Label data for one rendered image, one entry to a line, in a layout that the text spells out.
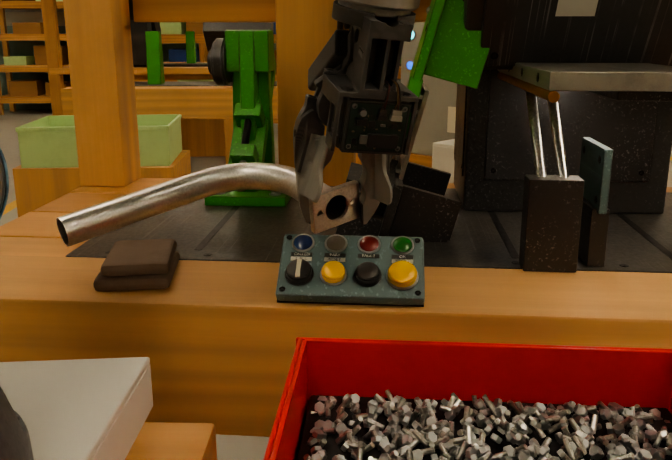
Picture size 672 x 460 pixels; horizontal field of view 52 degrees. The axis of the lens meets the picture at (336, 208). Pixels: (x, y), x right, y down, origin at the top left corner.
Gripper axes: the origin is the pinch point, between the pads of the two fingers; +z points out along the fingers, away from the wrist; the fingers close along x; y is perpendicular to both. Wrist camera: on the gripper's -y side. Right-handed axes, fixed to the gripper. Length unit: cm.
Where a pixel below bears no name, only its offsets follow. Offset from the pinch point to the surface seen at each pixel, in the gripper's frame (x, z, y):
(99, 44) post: -27, 2, -72
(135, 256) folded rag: -19.2, 10.4, -8.3
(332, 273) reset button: -0.1, 6.0, 2.7
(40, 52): -159, 231, -991
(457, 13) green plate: 17.7, -17.4, -19.6
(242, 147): -3.8, 8.7, -39.7
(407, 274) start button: 6.9, 4.8, 4.9
